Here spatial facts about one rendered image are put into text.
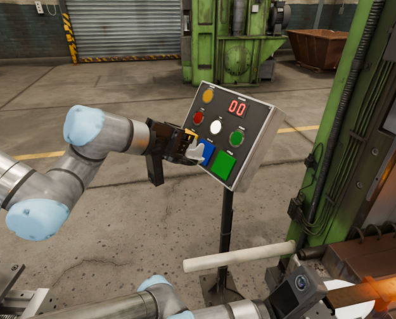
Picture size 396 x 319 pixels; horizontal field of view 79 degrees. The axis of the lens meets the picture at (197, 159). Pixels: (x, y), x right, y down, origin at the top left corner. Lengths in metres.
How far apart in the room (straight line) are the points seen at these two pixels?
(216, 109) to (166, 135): 0.32
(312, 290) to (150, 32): 7.92
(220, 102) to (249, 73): 4.49
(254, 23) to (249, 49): 0.45
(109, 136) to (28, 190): 0.16
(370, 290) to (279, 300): 0.17
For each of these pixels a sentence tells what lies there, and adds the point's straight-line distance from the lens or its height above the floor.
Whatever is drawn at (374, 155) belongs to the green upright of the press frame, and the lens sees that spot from 0.71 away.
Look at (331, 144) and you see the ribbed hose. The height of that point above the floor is 1.11.
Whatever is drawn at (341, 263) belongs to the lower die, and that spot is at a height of 0.97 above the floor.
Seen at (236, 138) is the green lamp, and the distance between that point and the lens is 0.76.
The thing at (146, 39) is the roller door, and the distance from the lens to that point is 8.11.
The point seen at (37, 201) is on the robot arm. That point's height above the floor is 1.18.
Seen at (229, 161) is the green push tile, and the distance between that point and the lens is 0.75.
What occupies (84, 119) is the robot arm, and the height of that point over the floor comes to 1.27.
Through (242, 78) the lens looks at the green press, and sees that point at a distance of 5.30.
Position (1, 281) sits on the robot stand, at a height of 0.82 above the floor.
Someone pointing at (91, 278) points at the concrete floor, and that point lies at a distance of 1.80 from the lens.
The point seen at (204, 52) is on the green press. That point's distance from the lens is 5.16.
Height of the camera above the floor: 1.44
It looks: 33 degrees down
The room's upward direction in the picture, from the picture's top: straight up
